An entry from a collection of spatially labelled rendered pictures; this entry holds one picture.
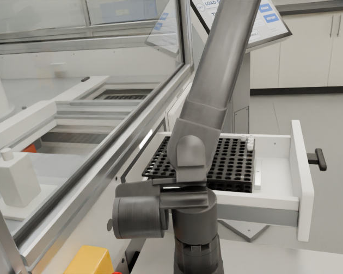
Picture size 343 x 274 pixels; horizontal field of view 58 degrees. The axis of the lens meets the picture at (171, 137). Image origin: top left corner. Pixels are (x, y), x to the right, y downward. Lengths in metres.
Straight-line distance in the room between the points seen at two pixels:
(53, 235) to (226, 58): 0.32
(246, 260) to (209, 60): 0.39
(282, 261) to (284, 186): 0.15
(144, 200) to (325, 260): 0.40
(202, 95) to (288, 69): 3.22
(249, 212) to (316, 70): 3.14
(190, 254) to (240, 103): 1.31
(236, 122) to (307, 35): 2.04
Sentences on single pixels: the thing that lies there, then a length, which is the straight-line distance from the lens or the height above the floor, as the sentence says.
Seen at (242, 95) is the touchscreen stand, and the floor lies 0.70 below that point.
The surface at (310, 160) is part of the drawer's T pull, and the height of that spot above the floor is 0.91.
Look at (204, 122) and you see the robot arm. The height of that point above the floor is 1.09.
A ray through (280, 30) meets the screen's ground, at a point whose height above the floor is 0.99.
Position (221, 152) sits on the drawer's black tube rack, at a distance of 0.69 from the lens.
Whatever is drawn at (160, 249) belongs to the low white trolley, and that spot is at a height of 0.76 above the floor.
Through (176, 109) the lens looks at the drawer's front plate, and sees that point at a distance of 0.88.
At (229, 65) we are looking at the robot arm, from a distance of 0.42.
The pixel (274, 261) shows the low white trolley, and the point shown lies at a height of 0.76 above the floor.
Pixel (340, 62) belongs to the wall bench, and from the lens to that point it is 3.69.
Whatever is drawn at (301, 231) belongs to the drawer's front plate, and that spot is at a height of 0.85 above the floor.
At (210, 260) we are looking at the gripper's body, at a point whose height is 0.93.
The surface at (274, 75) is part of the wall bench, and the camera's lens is 3.61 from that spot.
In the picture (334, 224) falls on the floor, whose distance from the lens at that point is 1.94.
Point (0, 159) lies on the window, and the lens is 0.38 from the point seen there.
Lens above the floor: 1.24
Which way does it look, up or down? 26 degrees down
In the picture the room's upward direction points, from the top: 6 degrees counter-clockwise
